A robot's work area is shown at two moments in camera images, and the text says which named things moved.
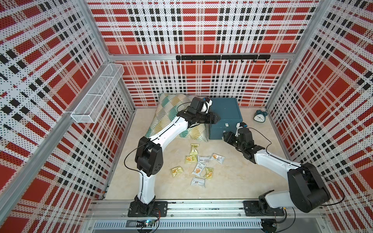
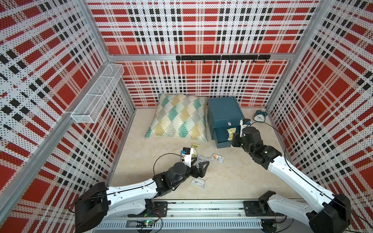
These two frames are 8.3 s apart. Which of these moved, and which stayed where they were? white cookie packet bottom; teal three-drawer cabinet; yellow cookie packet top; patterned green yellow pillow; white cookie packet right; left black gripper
Moved: teal three-drawer cabinet; left black gripper
Stayed: white cookie packet right; white cookie packet bottom; patterned green yellow pillow; yellow cookie packet top
